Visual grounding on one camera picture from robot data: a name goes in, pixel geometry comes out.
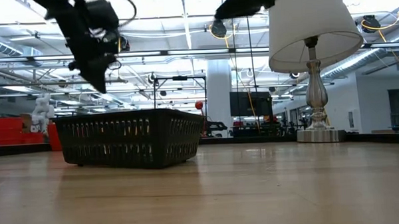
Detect black monitor screen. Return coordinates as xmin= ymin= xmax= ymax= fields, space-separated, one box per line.
xmin=229 ymin=90 xmax=273 ymax=118

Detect white robot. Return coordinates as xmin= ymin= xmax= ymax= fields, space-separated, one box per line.
xmin=31 ymin=92 xmax=57 ymax=134

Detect brown cardboard box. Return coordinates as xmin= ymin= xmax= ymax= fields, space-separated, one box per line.
xmin=19 ymin=113 xmax=34 ymax=133

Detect red plastic basket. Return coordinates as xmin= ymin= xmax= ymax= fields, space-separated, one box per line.
xmin=47 ymin=122 xmax=63 ymax=152

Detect silver ventilation duct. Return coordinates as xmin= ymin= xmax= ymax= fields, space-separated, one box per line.
xmin=319 ymin=31 xmax=399 ymax=80
xmin=0 ymin=33 xmax=25 ymax=58

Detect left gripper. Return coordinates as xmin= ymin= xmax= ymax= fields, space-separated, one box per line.
xmin=54 ymin=0 xmax=123 ymax=96

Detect white building column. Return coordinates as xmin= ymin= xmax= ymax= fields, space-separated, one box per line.
xmin=205 ymin=59 xmax=234 ymax=139

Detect black background machine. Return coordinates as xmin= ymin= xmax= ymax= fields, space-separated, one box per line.
xmin=204 ymin=120 xmax=228 ymax=138

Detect black aluminium table frame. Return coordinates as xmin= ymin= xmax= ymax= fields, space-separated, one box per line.
xmin=0 ymin=130 xmax=399 ymax=158

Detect dark equipment bench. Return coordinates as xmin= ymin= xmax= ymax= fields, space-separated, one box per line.
xmin=231 ymin=114 xmax=287 ymax=138

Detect table lamp with white shade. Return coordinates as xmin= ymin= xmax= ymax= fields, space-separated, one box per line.
xmin=267 ymin=0 xmax=368 ymax=146

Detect black plastic basket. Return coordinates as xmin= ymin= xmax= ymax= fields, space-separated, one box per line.
xmin=52 ymin=106 xmax=207 ymax=173

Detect black hanging cable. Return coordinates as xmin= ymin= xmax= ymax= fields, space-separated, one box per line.
xmin=245 ymin=16 xmax=258 ymax=93
xmin=230 ymin=17 xmax=240 ymax=94

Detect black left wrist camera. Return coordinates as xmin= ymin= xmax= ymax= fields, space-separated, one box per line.
xmin=85 ymin=0 xmax=121 ymax=33

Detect red storage crates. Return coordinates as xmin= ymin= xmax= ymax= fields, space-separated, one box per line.
xmin=0 ymin=116 xmax=45 ymax=146

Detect black metal stand frame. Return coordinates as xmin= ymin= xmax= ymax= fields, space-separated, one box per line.
xmin=152 ymin=74 xmax=209 ymax=110

